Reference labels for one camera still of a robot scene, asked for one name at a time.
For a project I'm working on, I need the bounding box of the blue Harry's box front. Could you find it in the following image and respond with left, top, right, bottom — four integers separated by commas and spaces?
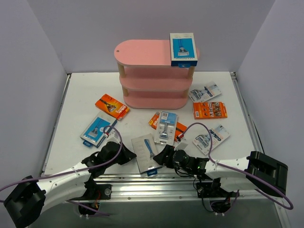
131, 133, 162, 176

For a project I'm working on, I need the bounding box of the blue Harry's razor box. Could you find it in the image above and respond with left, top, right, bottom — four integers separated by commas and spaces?
170, 33, 198, 68

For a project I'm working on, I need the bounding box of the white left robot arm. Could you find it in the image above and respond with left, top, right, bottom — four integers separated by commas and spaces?
3, 142, 136, 228

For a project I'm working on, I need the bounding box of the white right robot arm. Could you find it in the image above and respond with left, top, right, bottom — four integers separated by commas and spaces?
153, 145, 288, 197

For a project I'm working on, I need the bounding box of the pink three-tier shelf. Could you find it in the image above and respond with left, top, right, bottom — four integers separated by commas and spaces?
114, 39, 195, 110

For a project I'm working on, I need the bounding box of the clear blister razor pack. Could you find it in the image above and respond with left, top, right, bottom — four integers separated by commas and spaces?
154, 111, 178, 146

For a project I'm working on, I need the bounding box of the blue Harry's box left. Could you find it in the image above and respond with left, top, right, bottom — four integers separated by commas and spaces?
80, 111, 117, 148

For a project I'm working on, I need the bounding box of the orange Gillette box centre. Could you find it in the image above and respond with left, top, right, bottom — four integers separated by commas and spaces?
149, 112, 187, 142

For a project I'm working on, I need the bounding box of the orange Gillette Fusion box left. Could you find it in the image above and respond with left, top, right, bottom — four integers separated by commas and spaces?
95, 94, 130, 120

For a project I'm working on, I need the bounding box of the white Gillette pack lower right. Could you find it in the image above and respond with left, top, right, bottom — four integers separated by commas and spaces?
192, 124, 230, 155

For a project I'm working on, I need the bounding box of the white gillette pack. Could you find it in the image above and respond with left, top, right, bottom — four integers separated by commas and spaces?
188, 81, 221, 103
192, 124, 230, 155

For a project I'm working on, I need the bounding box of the orange razor cartridge box right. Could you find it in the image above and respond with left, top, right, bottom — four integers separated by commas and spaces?
193, 102, 228, 119

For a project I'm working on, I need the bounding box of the white Gillette pack upper right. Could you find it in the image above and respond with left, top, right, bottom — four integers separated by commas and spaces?
188, 81, 221, 103

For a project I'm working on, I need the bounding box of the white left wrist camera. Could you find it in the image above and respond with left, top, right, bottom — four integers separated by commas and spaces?
104, 132, 121, 144

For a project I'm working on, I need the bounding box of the aluminium front rail frame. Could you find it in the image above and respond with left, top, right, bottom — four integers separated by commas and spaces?
42, 72, 261, 201

